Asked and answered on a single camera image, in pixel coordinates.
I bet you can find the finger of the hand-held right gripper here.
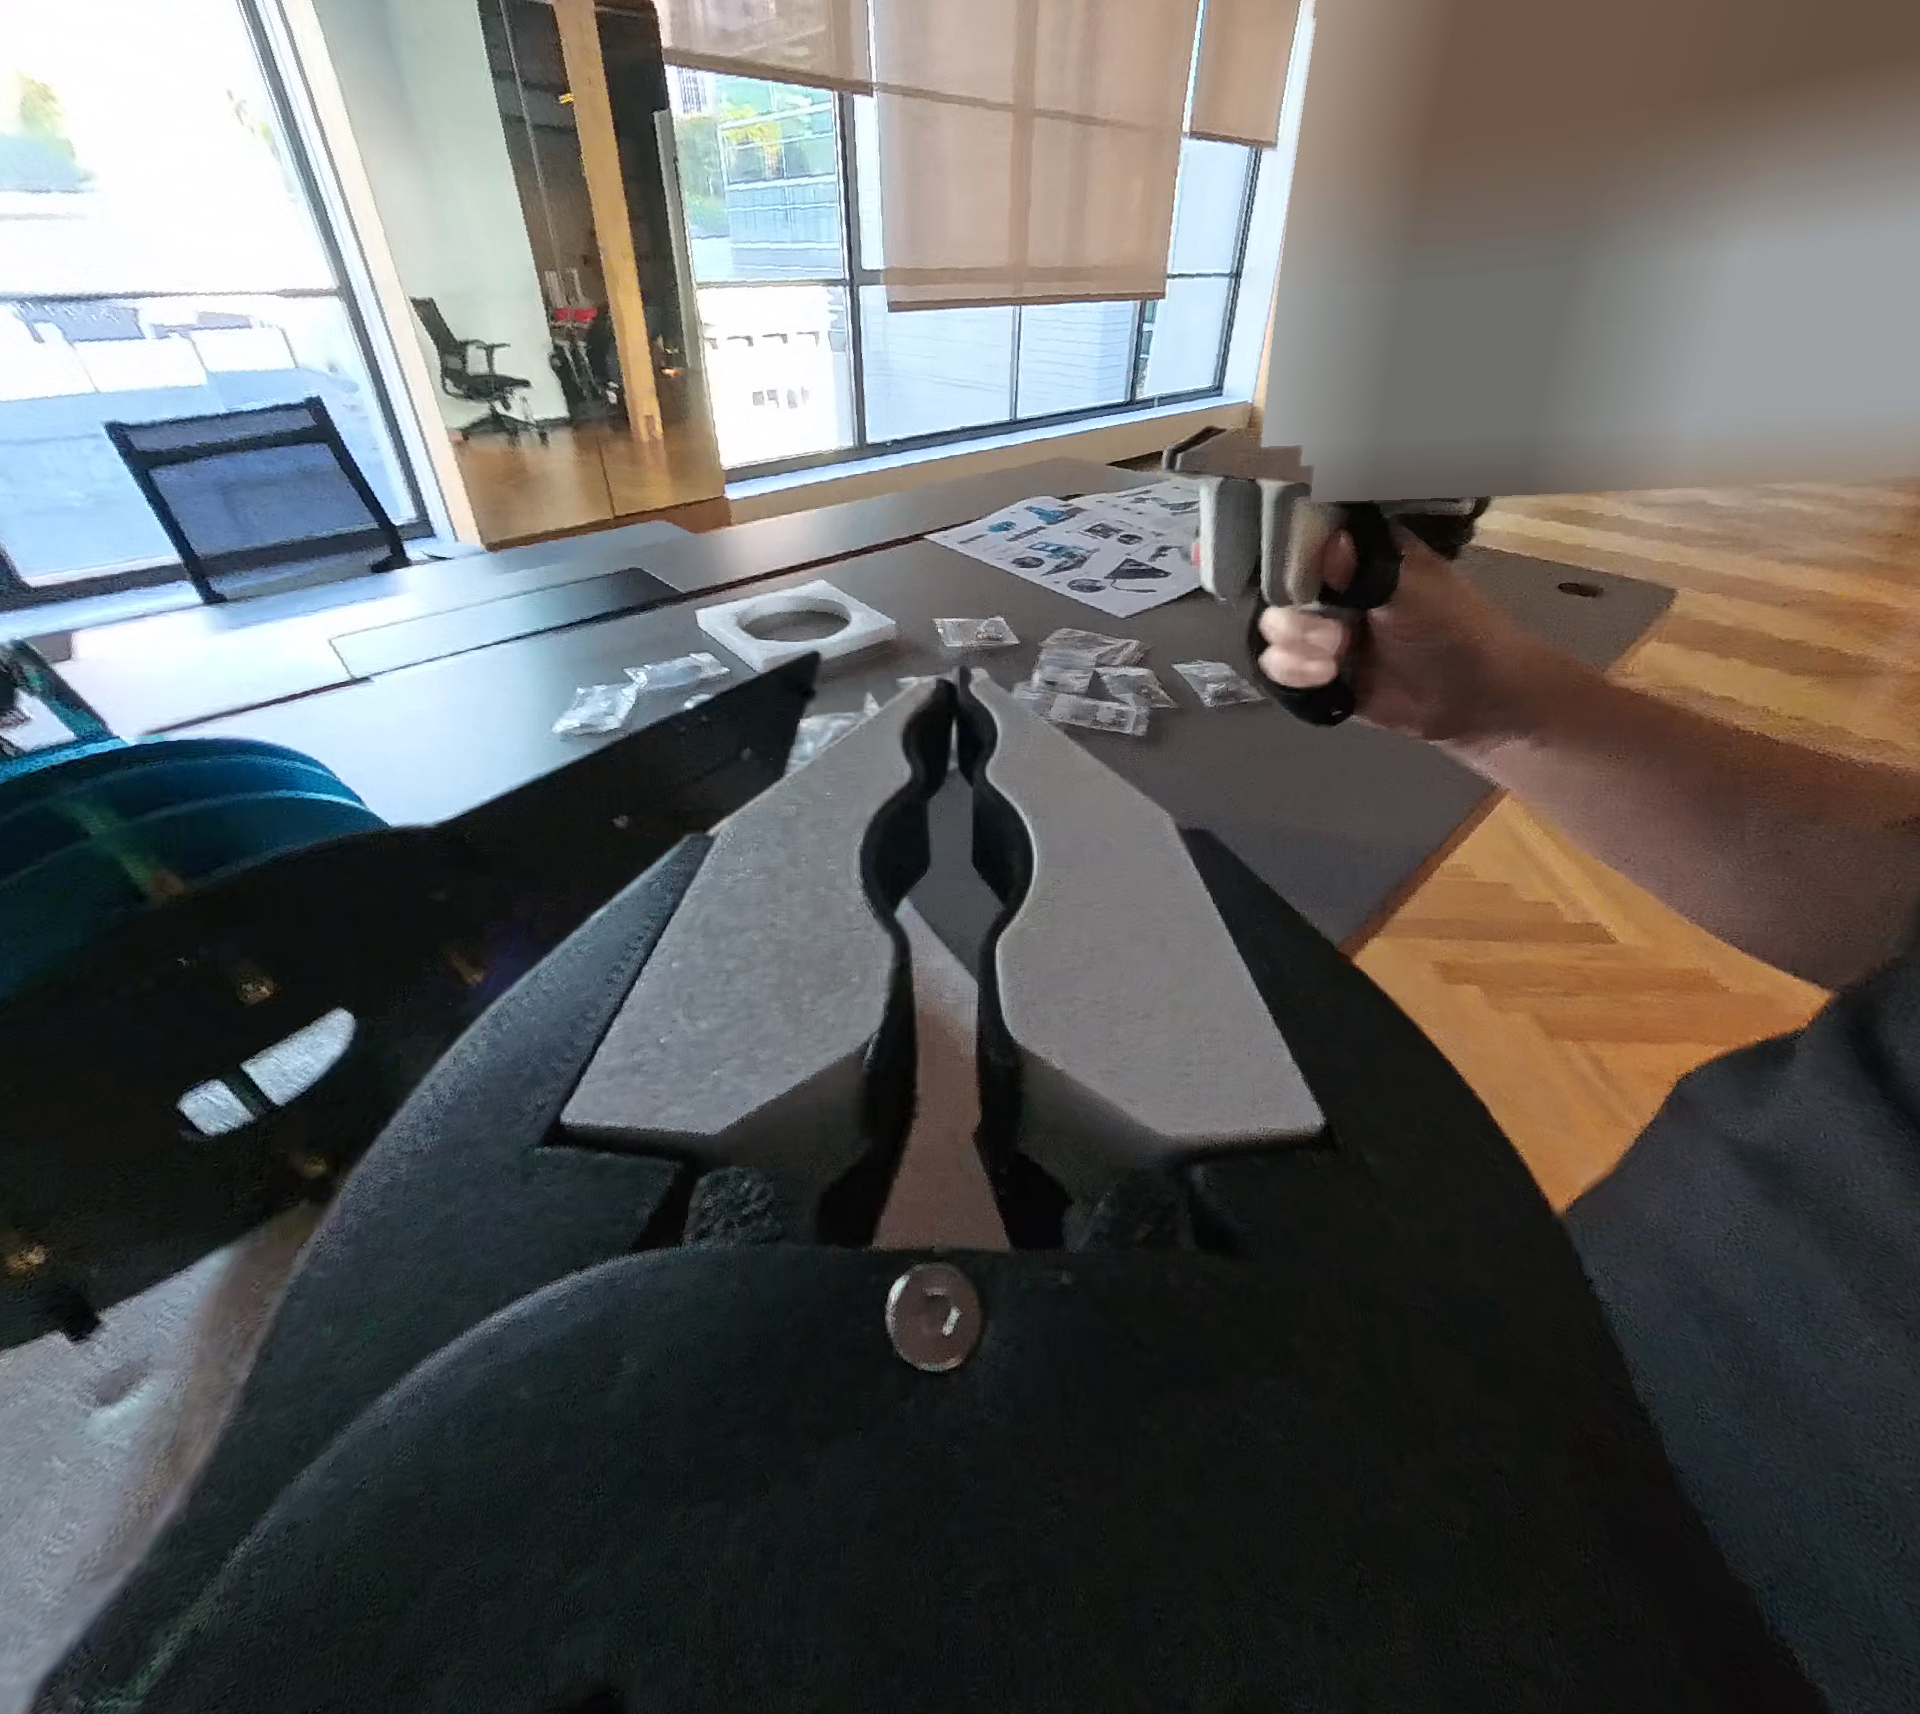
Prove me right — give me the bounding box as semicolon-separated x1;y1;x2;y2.
1163;427;1279;610

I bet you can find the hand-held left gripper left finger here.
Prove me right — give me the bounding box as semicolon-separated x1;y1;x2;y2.
558;678;963;1199

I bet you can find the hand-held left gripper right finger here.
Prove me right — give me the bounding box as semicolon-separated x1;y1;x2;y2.
961;668;1332;1187

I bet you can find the blue toy robot arm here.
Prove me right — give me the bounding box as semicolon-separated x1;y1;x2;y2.
0;641;824;1356

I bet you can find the person's right hand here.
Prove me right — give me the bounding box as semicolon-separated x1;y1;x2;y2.
1256;532;1519;779

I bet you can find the printed instruction sheet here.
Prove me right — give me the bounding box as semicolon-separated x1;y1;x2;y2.
924;485;1251;620

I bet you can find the group of small parts bags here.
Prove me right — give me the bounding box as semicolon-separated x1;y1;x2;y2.
552;610;1271;757

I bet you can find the black office chair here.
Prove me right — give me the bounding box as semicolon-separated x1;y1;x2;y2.
409;295;547;447

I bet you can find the black mesh chair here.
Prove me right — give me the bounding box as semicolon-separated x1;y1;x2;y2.
104;396;416;608

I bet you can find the white square foam ring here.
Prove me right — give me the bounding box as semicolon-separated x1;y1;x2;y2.
697;580;901;677

